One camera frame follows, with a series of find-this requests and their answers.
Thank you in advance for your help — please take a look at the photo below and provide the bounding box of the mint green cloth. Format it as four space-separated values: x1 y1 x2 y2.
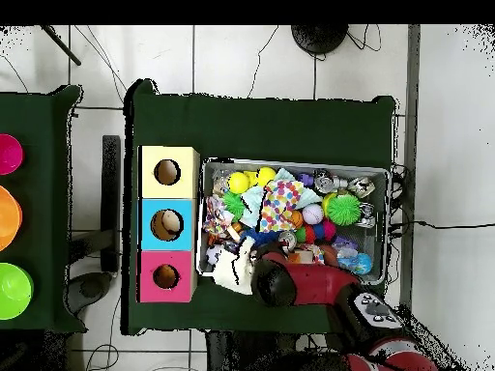
238 167 323 229

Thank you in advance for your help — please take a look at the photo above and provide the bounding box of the pink plastic bowl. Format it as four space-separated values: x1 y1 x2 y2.
0 133 25 176

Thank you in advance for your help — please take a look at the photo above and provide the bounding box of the plain wooden block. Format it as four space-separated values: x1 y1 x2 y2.
287 250 313 265

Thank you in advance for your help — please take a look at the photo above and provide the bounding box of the wooden box with three holes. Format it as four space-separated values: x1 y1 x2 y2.
137 145 200 303

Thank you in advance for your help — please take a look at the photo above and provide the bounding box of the shallow mesh bin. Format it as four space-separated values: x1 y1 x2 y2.
196 156 393 286

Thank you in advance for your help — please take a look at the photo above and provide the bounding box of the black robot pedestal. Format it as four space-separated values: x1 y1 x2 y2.
204 329 299 371

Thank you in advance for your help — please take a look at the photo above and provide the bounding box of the colourful polka dot cloth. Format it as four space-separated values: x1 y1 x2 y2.
306 243 327 265
202 194 236 237
259 179 306 233

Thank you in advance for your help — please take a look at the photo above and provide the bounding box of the green spiky toy with eyes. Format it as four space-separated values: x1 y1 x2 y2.
326 192 363 226

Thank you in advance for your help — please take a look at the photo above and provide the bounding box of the dark green cloth side table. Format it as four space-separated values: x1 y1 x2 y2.
0 84 87 333

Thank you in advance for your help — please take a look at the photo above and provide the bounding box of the black upright panel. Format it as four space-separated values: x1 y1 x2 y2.
100 134 122 273

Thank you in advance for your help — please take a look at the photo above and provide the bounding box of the black cable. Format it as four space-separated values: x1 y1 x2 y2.
390 219 495 231

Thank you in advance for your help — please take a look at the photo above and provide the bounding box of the dark green tablecloth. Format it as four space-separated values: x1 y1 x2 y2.
122 77 398 343

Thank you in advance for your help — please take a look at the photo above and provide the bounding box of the smooth yellow ball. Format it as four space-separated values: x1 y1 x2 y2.
255 166 277 187

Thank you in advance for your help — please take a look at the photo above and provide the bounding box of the green plastic bowl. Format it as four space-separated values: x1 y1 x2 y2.
0 262 35 321

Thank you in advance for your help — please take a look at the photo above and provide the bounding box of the cream knitted cloth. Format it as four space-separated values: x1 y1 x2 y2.
211 236 259 296

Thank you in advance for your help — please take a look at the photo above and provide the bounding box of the dark grey rounded base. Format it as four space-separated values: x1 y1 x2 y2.
63 271 114 315

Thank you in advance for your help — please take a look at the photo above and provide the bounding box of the black round stand base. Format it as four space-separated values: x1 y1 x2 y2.
290 24 349 55

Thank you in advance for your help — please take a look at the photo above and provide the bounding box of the black pole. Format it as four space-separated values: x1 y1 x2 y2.
40 24 82 67

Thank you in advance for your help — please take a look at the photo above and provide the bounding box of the small soccer ball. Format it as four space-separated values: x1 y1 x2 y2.
205 243 225 267

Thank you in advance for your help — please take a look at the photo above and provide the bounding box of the orange plastic bowl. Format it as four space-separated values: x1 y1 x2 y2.
0 185 23 252

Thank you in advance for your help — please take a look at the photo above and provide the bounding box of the yellow tennis ball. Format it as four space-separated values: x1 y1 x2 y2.
226 171 251 195

